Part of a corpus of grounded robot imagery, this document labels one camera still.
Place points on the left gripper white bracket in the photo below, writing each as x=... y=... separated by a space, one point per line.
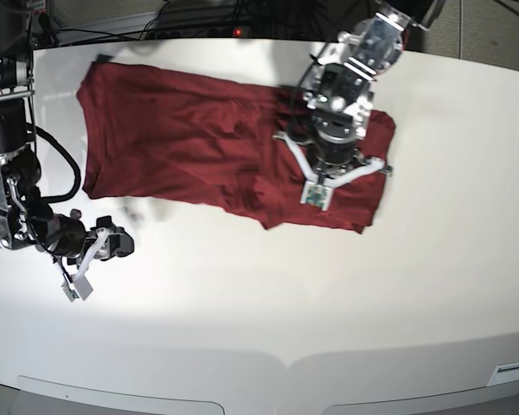
x=320 y=183

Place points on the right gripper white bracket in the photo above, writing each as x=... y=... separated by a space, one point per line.
x=110 y=242

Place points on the dark red long-sleeve shirt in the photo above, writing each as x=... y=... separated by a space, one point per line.
x=185 y=137

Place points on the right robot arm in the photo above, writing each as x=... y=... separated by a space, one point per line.
x=26 y=216

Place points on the black power strip red light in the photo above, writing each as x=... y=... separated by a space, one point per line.
x=210 y=32

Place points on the white label plate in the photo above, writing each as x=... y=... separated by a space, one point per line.
x=504 y=373

